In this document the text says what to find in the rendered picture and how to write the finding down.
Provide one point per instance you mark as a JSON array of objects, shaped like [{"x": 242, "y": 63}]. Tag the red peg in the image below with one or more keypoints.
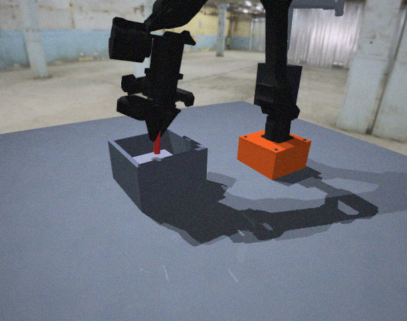
[{"x": 156, "y": 144}]

